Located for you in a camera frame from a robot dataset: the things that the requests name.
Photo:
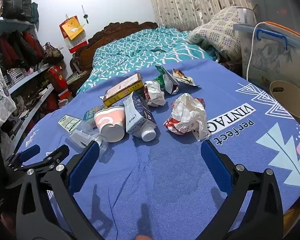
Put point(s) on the dark bags pile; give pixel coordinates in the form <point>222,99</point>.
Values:
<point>15,2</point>

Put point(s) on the clear plastic bottle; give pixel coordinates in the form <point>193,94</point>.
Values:
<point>90,136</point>

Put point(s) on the large crumpled white red wrapper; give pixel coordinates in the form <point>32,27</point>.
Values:
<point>187,115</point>

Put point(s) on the metal shelf rack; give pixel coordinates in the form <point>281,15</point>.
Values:
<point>22,81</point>

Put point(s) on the crushed green can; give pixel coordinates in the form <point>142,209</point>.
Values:
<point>165,80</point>

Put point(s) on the red yellow wall calendar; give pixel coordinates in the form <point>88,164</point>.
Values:
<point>72,30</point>

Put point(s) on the hanging wall ornament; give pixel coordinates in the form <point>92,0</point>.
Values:
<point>85,17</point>

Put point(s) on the pink paper cup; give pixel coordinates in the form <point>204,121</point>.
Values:
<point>107,125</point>

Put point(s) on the teal patterned duvet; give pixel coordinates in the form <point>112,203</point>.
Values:
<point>140,47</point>

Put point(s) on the grey checked quilt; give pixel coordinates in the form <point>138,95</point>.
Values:
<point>215,35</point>

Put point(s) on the dark patterned handbag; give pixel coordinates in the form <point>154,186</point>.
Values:
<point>52,53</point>

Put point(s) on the beige waste bin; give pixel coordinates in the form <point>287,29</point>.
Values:
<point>290,102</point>

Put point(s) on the blue printed tablecloth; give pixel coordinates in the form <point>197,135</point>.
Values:
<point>165,192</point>

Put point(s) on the green white flat packet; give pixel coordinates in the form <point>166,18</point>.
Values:
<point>69,123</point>

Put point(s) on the white appliance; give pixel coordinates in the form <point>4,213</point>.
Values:
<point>245,16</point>

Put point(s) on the yellow brown cardboard box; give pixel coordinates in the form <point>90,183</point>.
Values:
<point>122,90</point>

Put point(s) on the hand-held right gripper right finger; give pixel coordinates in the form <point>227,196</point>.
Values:
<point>215,166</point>

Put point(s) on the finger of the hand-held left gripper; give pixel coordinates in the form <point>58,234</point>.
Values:
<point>30,152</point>
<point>57,153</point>

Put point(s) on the dark red jackets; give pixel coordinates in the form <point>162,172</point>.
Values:
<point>27,42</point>

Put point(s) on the carved wooden headboard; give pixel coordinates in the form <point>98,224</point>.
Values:
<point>110,31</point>

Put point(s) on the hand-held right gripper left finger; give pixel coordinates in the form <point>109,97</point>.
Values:
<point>85,166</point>

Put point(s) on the small crumpled white paper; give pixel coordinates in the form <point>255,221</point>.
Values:
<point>155,93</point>

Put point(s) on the blue white drink carton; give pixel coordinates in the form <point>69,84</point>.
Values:
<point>137,120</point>

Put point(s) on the red gift bag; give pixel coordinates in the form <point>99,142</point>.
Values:
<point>58,80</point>

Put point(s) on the teal flat packet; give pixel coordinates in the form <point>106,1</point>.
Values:
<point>92,112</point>

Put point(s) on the beige leaf print curtain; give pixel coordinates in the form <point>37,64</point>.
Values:
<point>185,2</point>

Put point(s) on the white snack packet red label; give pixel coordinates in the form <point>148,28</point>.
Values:
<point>183,77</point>

